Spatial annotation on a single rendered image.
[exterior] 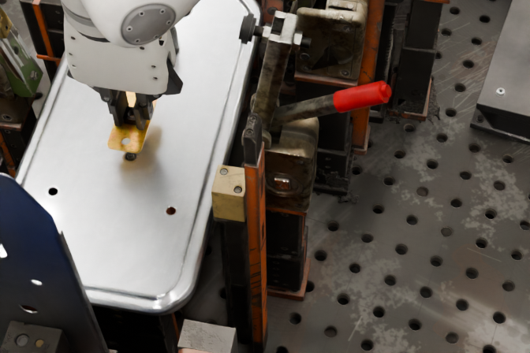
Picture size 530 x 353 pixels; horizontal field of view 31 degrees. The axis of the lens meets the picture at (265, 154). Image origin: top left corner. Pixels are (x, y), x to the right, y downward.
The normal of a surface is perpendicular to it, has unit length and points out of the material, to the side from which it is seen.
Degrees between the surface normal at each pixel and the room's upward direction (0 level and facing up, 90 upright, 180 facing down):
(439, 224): 0
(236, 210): 90
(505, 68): 5
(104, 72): 94
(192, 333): 0
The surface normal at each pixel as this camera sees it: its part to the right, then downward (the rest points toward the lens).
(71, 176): -0.01, -0.55
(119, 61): -0.15, 0.83
